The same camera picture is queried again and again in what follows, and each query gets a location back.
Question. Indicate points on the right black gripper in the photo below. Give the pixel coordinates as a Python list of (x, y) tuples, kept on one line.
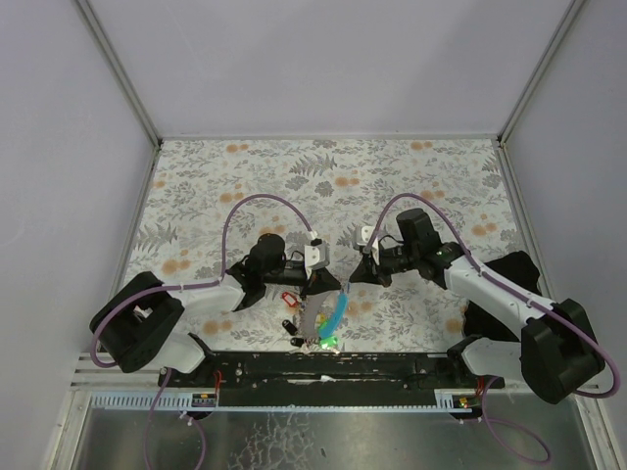
[(370, 267)]

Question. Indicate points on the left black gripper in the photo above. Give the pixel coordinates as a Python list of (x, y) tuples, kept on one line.
[(312, 277)]

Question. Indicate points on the metal key organizer disc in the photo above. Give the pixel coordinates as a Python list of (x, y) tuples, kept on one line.
[(312, 327)]

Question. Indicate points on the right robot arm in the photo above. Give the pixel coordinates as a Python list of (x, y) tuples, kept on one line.
[(510, 331)]

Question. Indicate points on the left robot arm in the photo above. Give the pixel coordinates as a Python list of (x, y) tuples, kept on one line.
[(136, 327)]

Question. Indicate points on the red key tag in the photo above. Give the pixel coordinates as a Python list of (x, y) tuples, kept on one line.
[(290, 299)]

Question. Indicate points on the black key fob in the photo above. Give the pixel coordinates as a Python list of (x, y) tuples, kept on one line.
[(289, 327), (297, 342)]

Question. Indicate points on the green key tag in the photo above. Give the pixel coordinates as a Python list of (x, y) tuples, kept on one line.
[(329, 342)]

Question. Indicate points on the floral table mat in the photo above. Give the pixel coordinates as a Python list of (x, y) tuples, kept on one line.
[(338, 185)]

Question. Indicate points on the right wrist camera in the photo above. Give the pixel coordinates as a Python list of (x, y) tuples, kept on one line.
[(362, 236)]

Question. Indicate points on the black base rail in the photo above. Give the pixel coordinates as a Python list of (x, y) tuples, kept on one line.
[(235, 369)]

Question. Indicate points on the white cable duct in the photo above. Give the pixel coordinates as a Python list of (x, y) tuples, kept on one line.
[(292, 398)]

